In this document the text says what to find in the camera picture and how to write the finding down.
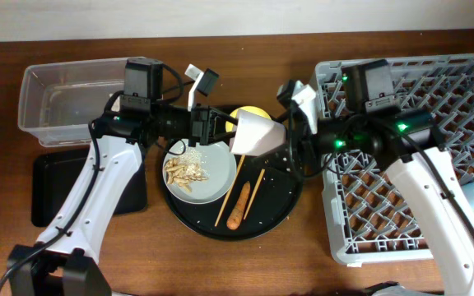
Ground black round tray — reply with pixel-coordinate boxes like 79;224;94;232
160;152;303;241

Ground grey plate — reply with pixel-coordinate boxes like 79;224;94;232
162;139;237;205

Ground black rectangular tray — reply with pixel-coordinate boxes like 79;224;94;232
31;148;148;227

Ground peanut and rice scraps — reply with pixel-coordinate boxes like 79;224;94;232
164;150;208;193

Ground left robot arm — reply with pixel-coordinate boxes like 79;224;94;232
0;58;237;295

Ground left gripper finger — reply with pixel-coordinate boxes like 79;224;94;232
216;112;238;125
211;132;236;143

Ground yellow bowl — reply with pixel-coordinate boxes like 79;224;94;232
225;106;271;132

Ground clear plastic bin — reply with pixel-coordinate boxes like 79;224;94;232
17;58;127;147

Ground grey dishwasher rack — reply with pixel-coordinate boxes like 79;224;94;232
322;53;474;267

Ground carrot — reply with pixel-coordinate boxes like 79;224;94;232
226;182;251;230

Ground wooden chopstick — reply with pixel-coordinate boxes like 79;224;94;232
244;169;265;220
214;155;246;227

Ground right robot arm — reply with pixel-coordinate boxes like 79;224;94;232
286;59;474;295

